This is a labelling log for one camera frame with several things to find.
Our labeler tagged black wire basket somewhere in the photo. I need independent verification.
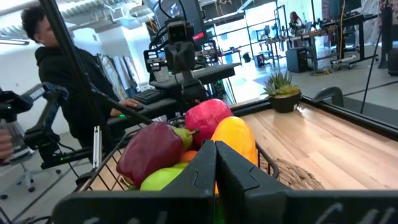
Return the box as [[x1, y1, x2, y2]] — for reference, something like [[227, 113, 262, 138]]
[[73, 118, 280, 194]]

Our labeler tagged red pomegranate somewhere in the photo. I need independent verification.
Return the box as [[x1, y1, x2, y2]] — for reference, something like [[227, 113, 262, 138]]
[[184, 98, 234, 149]]

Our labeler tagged dark grey desk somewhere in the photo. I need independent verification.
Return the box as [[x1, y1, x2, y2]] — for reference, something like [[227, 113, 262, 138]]
[[107, 62, 242, 125]]

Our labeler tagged dark red faceted fruit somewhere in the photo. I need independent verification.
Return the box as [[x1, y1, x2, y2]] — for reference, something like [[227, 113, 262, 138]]
[[116, 121, 187, 187]]

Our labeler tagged thin black pole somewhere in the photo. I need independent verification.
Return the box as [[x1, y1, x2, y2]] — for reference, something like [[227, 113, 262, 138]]
[[359, 27, 383, 114]]

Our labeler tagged office chair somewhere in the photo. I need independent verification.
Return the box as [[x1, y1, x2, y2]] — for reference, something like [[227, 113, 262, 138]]
[[0, 146, 63, 200]]

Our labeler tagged person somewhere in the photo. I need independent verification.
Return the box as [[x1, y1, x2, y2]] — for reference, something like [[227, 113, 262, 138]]
[[20, 2, 141, 162], [288, 11, 304, 35]]

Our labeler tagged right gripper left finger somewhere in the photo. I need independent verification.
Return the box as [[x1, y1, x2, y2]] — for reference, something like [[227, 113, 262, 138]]
[[166, 139, 218, 200]]

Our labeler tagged green pear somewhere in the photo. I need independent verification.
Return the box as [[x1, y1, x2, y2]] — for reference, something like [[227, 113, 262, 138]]
[[171, 126, 201, 150]]

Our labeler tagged black rig mast pole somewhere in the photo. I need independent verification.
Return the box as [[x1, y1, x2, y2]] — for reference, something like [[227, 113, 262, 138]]
[[39, 0, 155, 156]]

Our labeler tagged black camera device on stand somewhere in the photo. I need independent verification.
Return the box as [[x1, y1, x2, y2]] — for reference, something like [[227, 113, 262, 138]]
[[163, 17, 198, 94]]

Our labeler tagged round woven placemat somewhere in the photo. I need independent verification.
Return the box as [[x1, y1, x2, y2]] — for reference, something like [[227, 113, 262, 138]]
[[259, 157, 326, 191]]

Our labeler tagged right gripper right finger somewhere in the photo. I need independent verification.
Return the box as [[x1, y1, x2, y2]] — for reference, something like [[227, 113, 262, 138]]
[[216, 141, 292, 224]]

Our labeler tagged black cabinet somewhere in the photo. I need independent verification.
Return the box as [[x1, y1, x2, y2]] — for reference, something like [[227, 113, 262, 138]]
[[285, 46, 308, 73]]

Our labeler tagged person's hand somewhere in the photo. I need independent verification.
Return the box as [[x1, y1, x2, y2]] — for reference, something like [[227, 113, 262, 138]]
[[0, 129, 14, 162], [118, 98, 140, 109]]

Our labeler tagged green apple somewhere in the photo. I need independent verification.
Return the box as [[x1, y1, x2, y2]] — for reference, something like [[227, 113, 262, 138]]
[[139, 161, 189, 192]]

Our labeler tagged black keyboard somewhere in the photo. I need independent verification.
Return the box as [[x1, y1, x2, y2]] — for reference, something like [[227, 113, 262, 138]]
[[132, 88, 167, 105]]

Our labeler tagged silver aluminium bracket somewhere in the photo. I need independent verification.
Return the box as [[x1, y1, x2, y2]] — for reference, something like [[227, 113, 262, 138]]
[[92, 125, 103, 169]]

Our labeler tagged black standing desk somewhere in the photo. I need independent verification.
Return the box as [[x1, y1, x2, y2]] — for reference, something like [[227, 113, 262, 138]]
[[320, 12, 379, 65]]

